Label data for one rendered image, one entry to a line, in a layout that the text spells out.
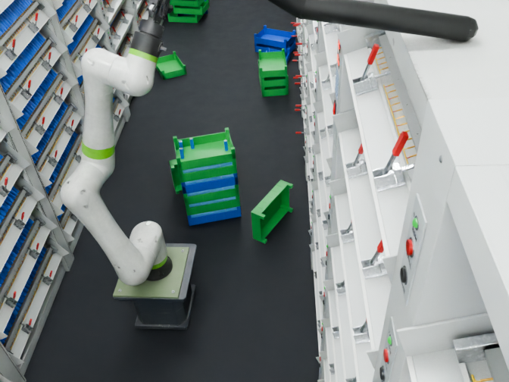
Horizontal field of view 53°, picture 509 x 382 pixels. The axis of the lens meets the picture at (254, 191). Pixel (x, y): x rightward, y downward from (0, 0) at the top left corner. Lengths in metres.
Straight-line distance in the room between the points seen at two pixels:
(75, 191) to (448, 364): 1.48
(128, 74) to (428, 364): 1.31
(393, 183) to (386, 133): 0.13
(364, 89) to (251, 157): 2.41
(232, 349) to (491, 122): 2.04
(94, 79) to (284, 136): 2.01
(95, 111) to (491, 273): 1.58
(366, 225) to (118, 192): 2.42
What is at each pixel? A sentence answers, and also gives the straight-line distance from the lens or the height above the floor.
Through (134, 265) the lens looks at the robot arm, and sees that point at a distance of 2.05.
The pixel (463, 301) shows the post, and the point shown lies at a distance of 0.54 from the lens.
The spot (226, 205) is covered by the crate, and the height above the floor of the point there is 0.11.
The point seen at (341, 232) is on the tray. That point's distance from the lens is 1.23.
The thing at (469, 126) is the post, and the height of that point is 1.79.
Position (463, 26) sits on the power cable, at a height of 1.81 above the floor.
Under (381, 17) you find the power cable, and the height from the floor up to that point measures 1.82.
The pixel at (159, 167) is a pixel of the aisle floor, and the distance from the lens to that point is 3.37.
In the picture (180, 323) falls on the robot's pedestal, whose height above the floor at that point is 0.02.
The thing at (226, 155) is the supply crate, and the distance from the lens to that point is 2.64.
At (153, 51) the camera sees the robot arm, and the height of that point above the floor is 1.33.
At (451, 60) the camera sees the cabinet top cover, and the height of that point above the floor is 1.79.
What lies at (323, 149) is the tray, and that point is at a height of 0.94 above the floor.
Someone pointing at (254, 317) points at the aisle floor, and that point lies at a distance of 2.48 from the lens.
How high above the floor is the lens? 2.03
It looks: 41 degrees down
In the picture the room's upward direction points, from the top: 4 degrees counter-clockwise
